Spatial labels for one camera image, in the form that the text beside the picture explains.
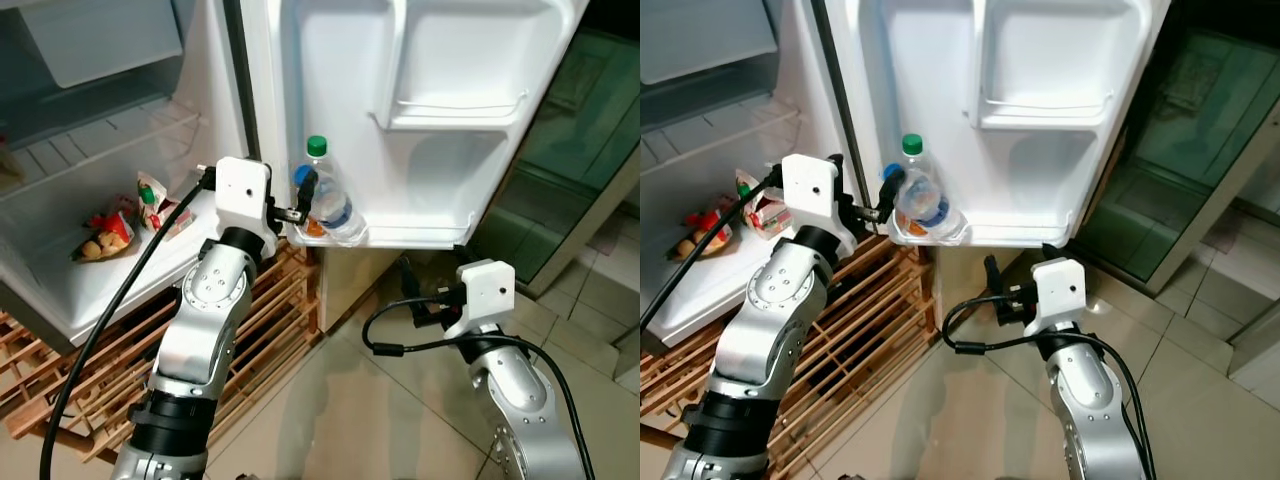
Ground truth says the clear water bottle blue label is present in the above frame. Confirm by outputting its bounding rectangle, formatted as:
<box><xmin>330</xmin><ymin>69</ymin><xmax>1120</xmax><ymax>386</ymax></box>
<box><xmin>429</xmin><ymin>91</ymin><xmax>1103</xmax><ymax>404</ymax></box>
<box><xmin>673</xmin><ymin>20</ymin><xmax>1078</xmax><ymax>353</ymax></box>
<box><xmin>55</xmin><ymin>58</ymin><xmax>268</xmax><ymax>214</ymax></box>
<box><xmin>885</xmin><ymin>165</ymin><xmax>969</xmax><ymax>246</ymax></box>
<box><xmin>293</xmin><ymin>163</ymin><xmax>369</xmax><ymax>248</ymax></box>

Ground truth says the red yellow snack bag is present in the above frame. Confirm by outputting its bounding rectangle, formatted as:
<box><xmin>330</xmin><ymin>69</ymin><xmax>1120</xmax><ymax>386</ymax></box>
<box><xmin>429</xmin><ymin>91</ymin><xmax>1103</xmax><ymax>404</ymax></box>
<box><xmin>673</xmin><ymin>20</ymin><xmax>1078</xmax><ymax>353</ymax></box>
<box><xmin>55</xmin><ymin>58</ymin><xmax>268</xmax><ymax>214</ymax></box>
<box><xmin>675</xmin><ymin>208</ymin><xmax>736</xmax><ymax>261</ymax></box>
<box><xmin>72</xmin><ymin>205</ymin><xmax>139</xmax><ymax>264</ymax></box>

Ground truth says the white fridge door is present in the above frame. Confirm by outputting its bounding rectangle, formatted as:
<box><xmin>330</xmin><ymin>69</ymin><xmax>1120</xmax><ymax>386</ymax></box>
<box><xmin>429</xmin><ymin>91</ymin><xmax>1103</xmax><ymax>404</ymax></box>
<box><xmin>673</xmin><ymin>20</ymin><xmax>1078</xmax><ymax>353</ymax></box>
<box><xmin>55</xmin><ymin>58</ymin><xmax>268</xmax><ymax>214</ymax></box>
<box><xmin>825</xmin><ymin>0</ymin><xmax>1171</xmax><ymax>251</ymax></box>
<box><xmin>240</xmin><ymin>0</ymin><xmax>591</xmax><ymax>251</ymax></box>

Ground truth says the grey mini fridge body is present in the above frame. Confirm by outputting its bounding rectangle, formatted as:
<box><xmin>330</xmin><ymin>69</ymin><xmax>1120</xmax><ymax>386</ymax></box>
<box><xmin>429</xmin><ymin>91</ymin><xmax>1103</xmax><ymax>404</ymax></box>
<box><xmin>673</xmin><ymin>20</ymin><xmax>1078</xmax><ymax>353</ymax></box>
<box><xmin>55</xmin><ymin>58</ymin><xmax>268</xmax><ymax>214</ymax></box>
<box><xmin>640</xmin><ymin>0</ymin><xmax>851</xmax><ymax>351</ymax></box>
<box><xmin>0</xmin><ymin>0</ymin><xmax>263</xmax><ymax>353</ymax></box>

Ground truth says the beige board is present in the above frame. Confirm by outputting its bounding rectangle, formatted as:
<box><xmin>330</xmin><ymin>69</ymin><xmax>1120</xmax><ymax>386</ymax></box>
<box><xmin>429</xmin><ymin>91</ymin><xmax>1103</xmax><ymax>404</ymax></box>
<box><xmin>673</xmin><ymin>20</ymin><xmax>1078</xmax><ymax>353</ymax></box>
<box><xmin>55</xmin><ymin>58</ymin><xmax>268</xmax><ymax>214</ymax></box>
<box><xmin>318</xmin><ymin>245</ymin><xmax>403</xmax><ymax>333</ymax></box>
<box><xmin>930</xmin><ymin>245</ymin><xmax>1001</xmax><ymax>331</ymax></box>

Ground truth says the wooden wine rack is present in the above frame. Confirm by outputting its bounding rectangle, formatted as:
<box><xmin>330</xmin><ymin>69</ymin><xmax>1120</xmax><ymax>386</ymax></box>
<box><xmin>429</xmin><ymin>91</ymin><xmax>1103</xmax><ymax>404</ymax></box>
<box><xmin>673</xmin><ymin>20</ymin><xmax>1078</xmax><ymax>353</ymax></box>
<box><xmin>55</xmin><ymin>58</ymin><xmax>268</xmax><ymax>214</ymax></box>
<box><xmin>0</xmin><ymin>240</ymin><xmax>321</xmax><ymax>466</ymax></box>
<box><xmin>640</xmin><ymin>235</ymin><xmax>936</xmax><ymax>480</ymax></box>

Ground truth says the small carton green cap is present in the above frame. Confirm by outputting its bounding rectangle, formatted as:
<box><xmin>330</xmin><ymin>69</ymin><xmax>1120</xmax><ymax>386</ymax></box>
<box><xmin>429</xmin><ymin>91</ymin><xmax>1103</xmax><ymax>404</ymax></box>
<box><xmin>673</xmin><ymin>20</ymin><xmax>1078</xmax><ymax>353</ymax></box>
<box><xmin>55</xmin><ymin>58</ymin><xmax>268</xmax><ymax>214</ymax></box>
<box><xmin>733</xmin><ymin>168</ymin><xmax>791</xmax><ymax>241</ymax></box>
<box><xmin>136</xmin><ymin>170</ymin><xmax>198</xmax><ymax>241</ymax></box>

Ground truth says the green glass cabinet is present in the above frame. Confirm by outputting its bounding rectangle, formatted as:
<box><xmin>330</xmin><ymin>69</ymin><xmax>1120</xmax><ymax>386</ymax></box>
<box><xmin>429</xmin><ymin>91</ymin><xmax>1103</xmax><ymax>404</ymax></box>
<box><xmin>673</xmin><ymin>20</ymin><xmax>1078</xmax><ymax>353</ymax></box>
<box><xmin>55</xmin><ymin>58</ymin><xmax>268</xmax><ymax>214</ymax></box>
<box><xmin>1075</xmin><ymin>0</ymin><xmax>1280</xmax><ymax>296</ymax></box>
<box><xmin>465</xmin><ymin>25</ymin><xmax>641</xmax><ymax>286</ymax></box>

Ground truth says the white furniture corner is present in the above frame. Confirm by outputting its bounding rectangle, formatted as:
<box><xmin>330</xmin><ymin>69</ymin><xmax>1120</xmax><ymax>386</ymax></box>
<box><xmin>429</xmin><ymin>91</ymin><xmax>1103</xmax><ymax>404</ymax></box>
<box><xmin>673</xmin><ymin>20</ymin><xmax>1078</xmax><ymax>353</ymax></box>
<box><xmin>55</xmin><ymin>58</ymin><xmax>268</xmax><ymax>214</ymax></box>
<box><xmin>1228</xmin><ymin>300</ymin><xmax>1280</xmax><ymax>381</ymax></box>

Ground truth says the grey freezer compartment flap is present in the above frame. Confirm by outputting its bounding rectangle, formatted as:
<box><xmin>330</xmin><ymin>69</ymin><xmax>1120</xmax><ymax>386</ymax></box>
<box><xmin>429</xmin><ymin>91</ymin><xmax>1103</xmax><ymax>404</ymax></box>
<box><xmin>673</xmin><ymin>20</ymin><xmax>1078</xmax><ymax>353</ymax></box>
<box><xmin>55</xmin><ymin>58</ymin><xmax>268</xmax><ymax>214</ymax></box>
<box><xmin>0</xmin><ymin>0</ymin><xmax>191</xmax><ymax>91</ymax></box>
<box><xmin>640</xmin><ymin>0</ymin><xmax>781</xmax><ymax>89</ymax></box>

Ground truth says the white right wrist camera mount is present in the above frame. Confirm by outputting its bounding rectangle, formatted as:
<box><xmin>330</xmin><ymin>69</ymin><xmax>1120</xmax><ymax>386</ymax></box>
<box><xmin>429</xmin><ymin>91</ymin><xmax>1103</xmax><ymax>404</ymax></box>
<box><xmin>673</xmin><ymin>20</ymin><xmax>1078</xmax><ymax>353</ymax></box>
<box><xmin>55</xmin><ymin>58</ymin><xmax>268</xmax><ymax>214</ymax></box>
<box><xmin>445</xmin><ymin>258</ymin><xmax>517</xmax><ymax>339</ymax></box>
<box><xmin>1022</xmin><ymin>258</ymin><xmax>1088</xmax><ymax>336</ymax></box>

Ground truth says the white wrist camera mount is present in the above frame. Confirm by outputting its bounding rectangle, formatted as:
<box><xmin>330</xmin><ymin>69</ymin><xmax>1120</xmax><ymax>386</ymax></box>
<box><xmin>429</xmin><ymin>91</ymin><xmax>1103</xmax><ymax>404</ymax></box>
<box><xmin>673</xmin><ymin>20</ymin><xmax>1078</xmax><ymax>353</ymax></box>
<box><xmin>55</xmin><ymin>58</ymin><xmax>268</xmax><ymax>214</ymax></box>
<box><xmin>213</xmin><ymin>156</ymin><xmax>276</xmax><ymax>259</ymax></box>
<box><xmin>1022</xmin><ymin>258</ymin><xmax>1088</xmax><ymax>336</ymax></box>
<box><xmin>780</xmin><ymin>153</ymin><xmax>846</xmax><ymax>259</ymax></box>
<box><xmin>445</xmin><ymin>258</ymin><xmax>517</xmax><ymax>339</ymax></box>

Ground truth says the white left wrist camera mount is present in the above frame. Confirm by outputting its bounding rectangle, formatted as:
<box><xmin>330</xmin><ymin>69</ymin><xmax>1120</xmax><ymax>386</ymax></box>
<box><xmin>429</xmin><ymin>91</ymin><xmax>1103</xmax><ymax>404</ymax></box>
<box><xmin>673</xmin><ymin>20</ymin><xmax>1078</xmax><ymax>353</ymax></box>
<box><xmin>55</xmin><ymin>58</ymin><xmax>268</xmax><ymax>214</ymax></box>
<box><xmin>780</xmin><ymin>153</ymin><xmax>846</xmax><ymax>259</ymax></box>
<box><xmin>213</xmin><ymin>156</ymin><xmax>276</xmax><ymax>259</ymax></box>

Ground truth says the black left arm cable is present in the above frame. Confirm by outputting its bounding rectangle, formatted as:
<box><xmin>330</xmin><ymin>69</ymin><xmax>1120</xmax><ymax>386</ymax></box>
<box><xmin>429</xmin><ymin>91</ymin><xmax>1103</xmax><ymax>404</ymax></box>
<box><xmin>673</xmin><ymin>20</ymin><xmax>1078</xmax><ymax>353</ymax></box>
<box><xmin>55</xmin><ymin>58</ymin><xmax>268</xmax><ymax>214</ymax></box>
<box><xmin>38</xmin><ymin>165</ymin><xmax>219</xmax><ymax>480</ymax></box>
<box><xmin>640</xmin><ymin>165</ymin><xmax>786</xmax><ymax>331</ymax></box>

